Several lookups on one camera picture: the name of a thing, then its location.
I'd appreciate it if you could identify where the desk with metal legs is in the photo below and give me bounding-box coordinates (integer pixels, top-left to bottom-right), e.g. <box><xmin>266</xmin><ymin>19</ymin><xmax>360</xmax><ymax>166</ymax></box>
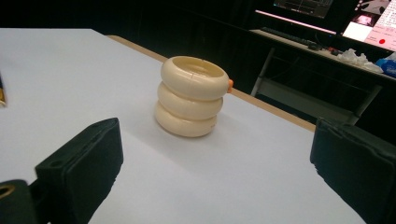
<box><xmin>249</xmin><ymin>29</ymin><xmax>396</xmax><ymax>126</ymax></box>

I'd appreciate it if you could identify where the computer monitor with pink window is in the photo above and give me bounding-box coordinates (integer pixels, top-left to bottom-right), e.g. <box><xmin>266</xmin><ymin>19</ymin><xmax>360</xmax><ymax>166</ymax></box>
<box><xmin>342</xmin><ymin>0</ymin><xmax>396</xmax><ymax>52</ymax></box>

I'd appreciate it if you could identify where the black keyboard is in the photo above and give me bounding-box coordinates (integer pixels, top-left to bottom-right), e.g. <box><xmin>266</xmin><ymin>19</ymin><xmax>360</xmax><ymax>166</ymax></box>
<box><xmin>261</xmin><ymin>26</ymin><xmax>323</xmax><ymax>51</ymax></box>

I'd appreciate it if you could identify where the cream ringed plastic cup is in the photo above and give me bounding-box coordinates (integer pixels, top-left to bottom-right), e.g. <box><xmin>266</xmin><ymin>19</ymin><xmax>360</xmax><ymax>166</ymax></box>
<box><xmin>154</xmin><ymin>55</ymin><xmax>234</xmax><ymax>138</ymax></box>

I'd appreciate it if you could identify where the crumpled white tissue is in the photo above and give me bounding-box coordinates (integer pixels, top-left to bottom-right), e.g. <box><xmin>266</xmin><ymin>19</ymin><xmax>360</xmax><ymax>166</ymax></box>
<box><xmin>336</xmin><ymin>48</ymin><xmax>385</xmax><ymax>75</ymax></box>

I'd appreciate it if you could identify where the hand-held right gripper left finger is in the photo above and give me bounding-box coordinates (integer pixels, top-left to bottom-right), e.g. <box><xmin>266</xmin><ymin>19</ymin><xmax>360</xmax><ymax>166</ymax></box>
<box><xmin>35</xmin><ymin>117</ymin><xmax>124</xmax><ymax>224</ymax></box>

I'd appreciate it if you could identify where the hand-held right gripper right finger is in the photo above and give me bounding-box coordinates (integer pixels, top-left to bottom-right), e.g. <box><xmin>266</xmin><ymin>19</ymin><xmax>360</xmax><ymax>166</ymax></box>
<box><xmin>309</xmin><ymin>117</ymin><xmax>396</xmax><ymax>224</ymax></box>

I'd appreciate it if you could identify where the dark object with gold edge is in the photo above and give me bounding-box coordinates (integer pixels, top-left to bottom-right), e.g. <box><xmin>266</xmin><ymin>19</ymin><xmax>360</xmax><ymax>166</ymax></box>
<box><xmin>0</xmin><ymin>73</ymin><xmax>7</xmax><ymax>107</ymax></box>

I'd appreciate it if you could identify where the blue plastic packet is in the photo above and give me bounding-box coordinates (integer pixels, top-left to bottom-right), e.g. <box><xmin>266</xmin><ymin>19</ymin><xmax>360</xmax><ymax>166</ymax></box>
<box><xmin>375</xmin><ymin>51</ymin><xmax>396</xmax><ymax>78</ymax></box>

